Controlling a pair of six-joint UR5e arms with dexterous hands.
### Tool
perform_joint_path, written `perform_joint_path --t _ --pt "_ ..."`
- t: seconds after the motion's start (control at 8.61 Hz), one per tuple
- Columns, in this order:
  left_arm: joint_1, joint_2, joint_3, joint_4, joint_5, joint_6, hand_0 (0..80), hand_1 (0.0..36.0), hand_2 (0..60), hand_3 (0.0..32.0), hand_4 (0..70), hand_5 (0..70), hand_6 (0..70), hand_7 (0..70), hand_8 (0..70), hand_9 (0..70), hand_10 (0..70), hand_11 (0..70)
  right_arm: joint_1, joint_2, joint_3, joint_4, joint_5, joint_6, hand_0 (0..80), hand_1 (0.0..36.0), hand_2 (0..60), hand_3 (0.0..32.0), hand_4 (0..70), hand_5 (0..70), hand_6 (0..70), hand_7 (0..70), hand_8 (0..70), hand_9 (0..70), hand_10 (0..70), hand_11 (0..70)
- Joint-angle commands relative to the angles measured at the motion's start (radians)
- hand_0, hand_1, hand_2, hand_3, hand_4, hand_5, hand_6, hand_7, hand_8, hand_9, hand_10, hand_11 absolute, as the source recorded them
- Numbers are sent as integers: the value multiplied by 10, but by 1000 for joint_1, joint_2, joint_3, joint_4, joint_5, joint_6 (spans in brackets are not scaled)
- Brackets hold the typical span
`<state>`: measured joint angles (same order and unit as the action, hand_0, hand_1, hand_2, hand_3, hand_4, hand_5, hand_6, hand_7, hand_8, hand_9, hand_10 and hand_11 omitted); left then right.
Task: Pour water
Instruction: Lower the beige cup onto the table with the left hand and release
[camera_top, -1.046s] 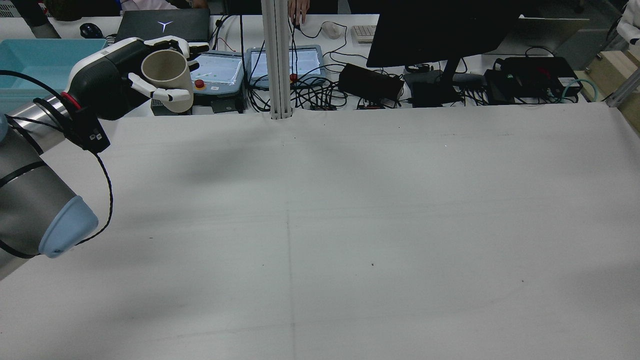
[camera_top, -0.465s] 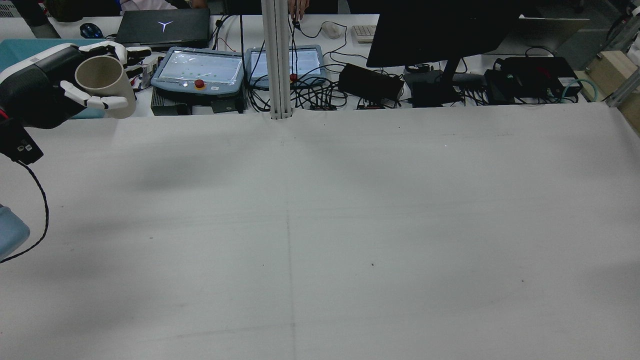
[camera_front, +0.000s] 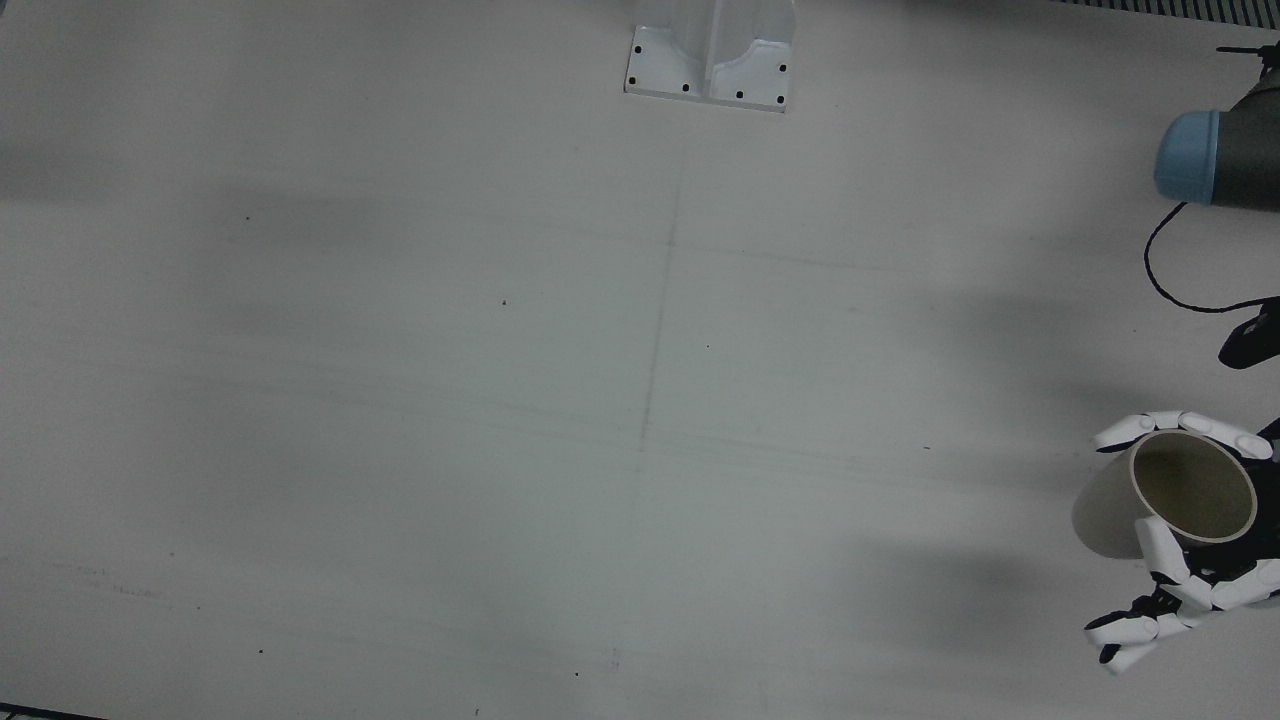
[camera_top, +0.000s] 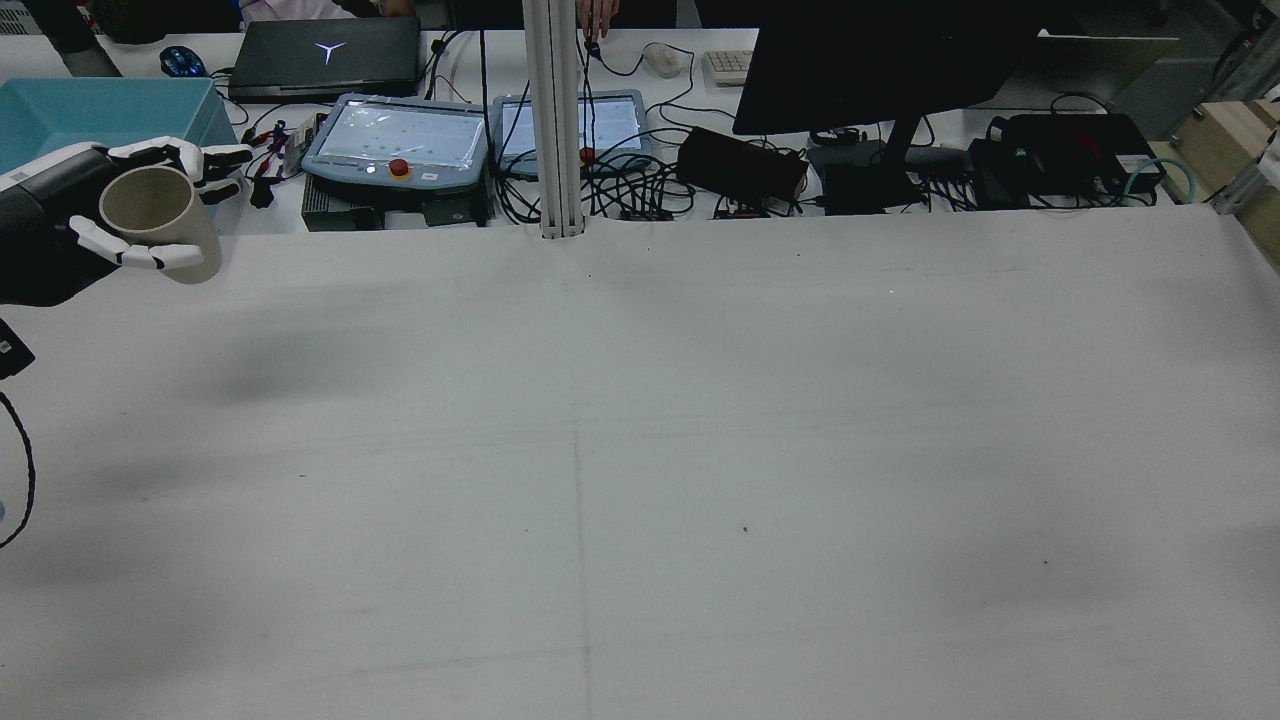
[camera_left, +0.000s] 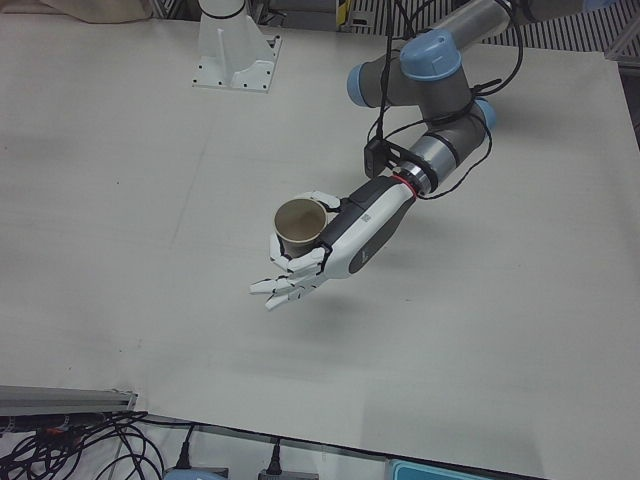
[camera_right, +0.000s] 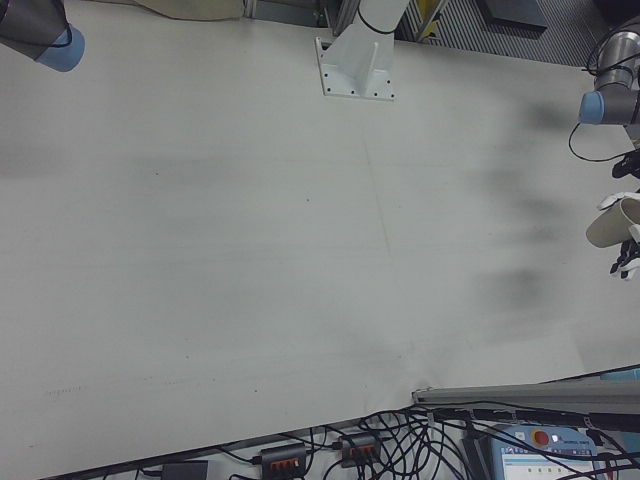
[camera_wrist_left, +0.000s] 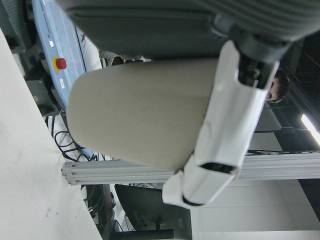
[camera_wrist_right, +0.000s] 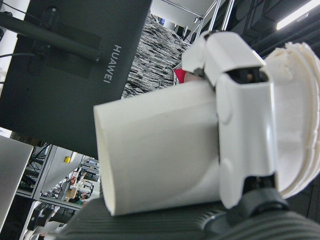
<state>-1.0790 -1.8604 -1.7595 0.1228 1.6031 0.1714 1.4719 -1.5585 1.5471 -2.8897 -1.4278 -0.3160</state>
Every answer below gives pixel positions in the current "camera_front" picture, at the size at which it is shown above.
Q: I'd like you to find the beige paper cup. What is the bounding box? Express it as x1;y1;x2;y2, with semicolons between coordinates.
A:
1072;430;1258;561

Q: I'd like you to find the metal slatted grille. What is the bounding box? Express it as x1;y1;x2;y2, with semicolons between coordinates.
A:
1050;0;1280;23

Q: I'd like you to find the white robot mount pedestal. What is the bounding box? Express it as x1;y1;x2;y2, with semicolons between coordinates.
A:
624;0;798;113

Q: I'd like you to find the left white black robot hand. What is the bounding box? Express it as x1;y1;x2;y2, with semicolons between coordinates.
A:
1083;410;1280;676

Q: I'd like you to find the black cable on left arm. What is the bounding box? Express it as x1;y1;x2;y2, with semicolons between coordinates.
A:
1143;200;1280;316

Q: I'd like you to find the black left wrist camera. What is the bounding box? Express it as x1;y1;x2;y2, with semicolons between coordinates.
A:
1218;300;1280;371

